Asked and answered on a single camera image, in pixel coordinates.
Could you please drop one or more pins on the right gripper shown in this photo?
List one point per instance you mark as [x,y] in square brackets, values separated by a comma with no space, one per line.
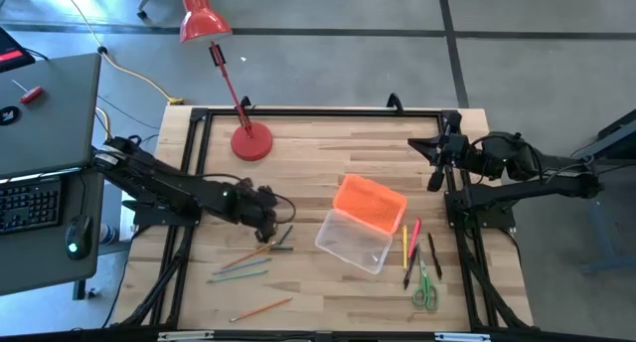
[456,148]

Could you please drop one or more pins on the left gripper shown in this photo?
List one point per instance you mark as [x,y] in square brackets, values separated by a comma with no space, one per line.
[258,208]

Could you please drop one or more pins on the dark grey pencil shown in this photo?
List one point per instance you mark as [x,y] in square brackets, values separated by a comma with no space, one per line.
[286,234]

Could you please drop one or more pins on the dark green pencil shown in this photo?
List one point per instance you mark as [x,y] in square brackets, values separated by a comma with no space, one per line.
[283,248]

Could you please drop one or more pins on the light green pencil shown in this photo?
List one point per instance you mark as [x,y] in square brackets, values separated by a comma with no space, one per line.
[238,276]

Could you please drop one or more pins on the clear supply box orange lid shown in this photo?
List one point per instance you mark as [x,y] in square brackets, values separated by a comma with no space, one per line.
[370,203]

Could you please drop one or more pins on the pink highlighter pen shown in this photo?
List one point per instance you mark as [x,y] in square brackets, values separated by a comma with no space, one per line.
[415,235]

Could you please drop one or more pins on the yellow pen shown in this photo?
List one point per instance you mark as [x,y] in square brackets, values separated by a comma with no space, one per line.
[404,247]

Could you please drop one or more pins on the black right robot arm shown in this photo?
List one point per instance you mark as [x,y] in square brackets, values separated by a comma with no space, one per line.
[546,188]

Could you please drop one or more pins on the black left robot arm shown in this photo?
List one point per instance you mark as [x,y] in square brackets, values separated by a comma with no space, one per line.
[164,183]

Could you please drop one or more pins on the red desk lamp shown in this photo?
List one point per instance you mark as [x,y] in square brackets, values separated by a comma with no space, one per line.
[252,140]

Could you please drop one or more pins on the white and blue cup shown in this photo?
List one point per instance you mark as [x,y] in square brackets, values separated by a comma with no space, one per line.
[107,234]

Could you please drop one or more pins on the blue metal stand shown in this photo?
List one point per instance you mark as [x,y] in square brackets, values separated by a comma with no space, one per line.
[598,232]

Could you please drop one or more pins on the black computer mouse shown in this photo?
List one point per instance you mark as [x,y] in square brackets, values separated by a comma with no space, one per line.
[78,235]

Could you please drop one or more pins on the grey side desk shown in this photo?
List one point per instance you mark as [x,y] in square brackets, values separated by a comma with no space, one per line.
[49,267]

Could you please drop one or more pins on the black keyboard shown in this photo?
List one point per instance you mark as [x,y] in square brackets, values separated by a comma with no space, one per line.
[30,208]

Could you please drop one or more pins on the black and red device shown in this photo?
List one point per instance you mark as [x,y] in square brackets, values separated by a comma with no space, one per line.
[12,53]

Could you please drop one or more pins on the black camera mount hook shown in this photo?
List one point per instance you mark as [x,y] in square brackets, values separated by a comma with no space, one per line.
[246,102]
[396,103]

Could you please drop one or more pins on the black aluminium table frame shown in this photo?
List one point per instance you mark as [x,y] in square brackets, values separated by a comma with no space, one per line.
[323,112]

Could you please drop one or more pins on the white clamp bracket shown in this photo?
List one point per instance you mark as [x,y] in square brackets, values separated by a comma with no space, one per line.
[462,337]
[184,336]

